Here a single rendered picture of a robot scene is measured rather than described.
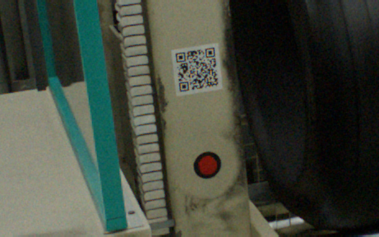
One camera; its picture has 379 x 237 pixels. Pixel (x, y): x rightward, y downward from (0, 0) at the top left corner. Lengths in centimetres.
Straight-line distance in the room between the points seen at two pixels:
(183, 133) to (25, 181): 59
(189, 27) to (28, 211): 66
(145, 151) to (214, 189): 13
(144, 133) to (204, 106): 12
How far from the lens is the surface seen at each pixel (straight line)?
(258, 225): 170
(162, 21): 159
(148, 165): 166
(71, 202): 101
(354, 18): 149
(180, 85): 162
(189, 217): 169
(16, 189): 107
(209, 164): 166
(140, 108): 163
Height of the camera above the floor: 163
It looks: 18 degrees down
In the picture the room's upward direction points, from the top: 6 degrees counter-clockwise
